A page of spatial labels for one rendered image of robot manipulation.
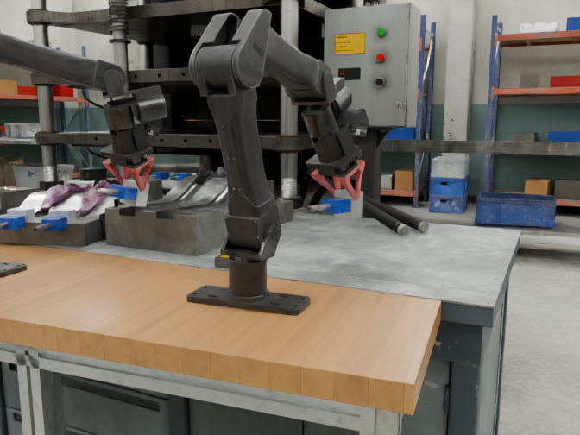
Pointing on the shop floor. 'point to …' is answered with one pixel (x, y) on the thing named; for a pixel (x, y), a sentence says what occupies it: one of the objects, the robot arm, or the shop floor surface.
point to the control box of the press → (375, 71)
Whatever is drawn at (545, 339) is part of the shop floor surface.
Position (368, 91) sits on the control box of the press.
